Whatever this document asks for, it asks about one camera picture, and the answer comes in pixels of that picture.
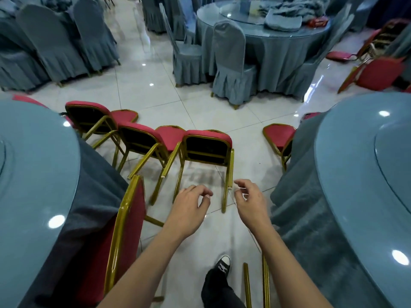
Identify person's left hand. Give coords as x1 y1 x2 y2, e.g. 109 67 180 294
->
162 184 214 243

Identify person's left forearm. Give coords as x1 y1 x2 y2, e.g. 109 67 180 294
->
97 229 182 308

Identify blue round table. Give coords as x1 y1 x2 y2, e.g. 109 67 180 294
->
196 0 333 93
0 99 130 308
270 92 411 308

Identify person's right hand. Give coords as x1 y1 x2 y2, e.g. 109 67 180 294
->
233 178 274 237

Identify red packet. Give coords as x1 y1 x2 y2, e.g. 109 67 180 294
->
306 15 331 28

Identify person's right forearm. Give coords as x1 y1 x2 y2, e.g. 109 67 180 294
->
255 222 333 308

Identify black white canvas sneaker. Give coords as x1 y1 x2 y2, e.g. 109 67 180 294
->
214 255 232 275

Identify grey folded cloth pile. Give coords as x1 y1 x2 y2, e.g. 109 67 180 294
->
258 0 331 33

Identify black trousers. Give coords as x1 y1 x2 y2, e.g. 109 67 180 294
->
200 267 246 308

